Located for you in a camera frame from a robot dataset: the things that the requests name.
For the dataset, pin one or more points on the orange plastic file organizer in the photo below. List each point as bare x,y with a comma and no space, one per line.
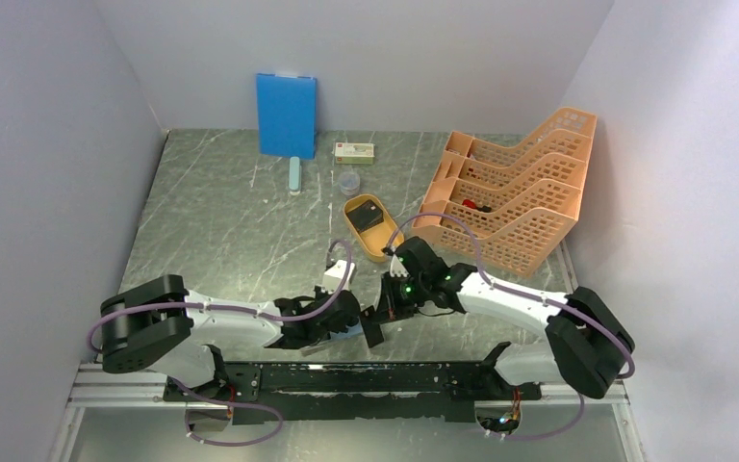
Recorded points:
535,189

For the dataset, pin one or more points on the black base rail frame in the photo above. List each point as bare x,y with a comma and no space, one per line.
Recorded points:
364,390

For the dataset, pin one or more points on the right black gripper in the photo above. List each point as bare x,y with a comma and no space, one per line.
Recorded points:
389,304

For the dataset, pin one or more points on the red black item in organizer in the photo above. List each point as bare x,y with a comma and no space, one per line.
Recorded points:
479,208

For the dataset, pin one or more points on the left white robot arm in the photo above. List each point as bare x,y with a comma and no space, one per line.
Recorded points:
164,327

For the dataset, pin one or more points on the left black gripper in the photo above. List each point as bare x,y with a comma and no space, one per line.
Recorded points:
318,294

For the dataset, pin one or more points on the small white red box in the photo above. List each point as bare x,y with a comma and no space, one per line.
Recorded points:
354,153

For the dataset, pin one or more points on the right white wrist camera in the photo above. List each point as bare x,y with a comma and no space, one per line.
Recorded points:
396,267

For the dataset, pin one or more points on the blue board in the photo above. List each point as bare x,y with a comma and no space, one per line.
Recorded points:
287,112

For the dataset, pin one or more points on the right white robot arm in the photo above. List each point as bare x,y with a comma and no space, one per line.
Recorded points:
580,342

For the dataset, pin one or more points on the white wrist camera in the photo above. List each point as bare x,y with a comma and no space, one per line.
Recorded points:
337,275
396,267

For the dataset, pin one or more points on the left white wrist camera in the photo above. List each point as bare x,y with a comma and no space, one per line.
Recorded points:
337,275

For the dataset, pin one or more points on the light blue eraser bar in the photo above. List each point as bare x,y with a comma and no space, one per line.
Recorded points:
295,176

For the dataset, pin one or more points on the small clear round container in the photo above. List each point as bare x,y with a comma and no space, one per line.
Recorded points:
349,183

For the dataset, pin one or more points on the beige card holder wallet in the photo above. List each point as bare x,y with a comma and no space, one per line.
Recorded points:
334,338

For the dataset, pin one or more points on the yellow oval tray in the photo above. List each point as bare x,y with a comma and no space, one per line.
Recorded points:
375,239

